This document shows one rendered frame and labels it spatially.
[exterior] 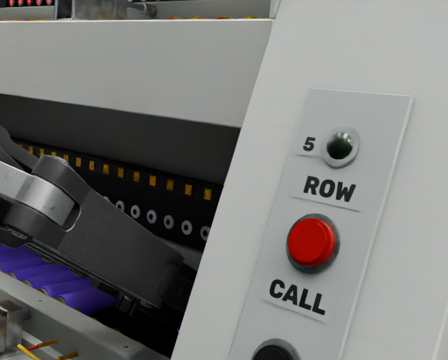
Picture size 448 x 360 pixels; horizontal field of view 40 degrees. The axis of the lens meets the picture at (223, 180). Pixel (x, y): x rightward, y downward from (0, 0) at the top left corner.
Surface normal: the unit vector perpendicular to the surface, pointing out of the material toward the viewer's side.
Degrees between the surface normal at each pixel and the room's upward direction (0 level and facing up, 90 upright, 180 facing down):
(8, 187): 78
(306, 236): 90
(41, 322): 107
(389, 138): 90
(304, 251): 90
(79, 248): 92
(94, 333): 17
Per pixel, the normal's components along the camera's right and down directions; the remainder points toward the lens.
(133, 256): 0.81, 0.24
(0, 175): -0.10, -0.33
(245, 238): -0.60, -0.26
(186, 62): -0.66, 0.04
